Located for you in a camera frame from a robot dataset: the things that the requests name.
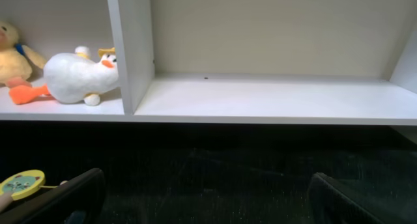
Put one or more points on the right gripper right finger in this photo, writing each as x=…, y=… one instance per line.
x=332, y=204

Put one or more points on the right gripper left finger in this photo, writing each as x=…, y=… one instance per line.
x=71, y=198

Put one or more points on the yellow rattle drum toy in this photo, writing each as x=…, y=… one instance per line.
x=23, y=184

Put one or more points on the white plush goose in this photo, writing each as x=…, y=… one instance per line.
x=75, y=77

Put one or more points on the white shelf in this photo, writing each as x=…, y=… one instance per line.
x=260, y=97

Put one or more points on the yellow plush duck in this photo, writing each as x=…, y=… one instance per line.
x=13, y=64

